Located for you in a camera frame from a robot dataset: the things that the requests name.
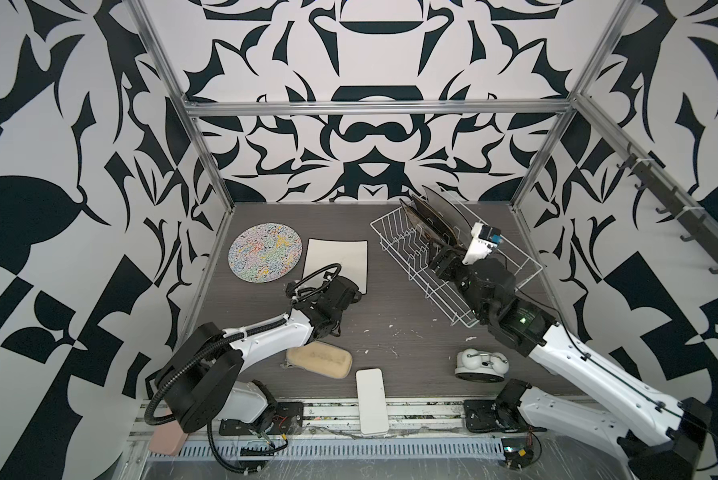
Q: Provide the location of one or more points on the white rectangular box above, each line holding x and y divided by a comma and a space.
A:
372, 406

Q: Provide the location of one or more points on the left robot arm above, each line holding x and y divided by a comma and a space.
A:
199, 383

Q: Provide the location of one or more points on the beige sponge case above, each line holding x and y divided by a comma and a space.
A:
320, 358

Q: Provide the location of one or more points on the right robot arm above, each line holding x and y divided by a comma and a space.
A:
655, 435

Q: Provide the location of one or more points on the floral square plate black rim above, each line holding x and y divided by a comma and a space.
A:
422, 216

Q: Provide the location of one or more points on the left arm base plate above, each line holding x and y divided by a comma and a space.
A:
284, 418

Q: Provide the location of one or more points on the wall hook rail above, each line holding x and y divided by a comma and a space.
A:
675, 202

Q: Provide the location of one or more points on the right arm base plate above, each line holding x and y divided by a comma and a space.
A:
493, 416

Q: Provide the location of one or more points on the dark glass plate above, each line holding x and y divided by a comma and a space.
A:
450, 214

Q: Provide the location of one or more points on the colourful speckled round plate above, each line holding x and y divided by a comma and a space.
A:
264, 253

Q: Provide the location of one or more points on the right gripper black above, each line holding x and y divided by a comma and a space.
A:
450, 254

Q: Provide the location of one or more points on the white square plate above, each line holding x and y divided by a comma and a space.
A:
351, 255

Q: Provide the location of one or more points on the white round gadget black base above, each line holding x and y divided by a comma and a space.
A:
481, 366

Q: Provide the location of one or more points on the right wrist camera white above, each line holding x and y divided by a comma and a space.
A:
484, 240

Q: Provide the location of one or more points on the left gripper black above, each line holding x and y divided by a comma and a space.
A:
333, 277

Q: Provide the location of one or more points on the white slotted cable duct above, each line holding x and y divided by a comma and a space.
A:
490, 449

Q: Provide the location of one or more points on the pink eraser block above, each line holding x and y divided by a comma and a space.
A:
167, 439

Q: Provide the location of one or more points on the white wire dish rack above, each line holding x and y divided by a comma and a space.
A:
411, 250

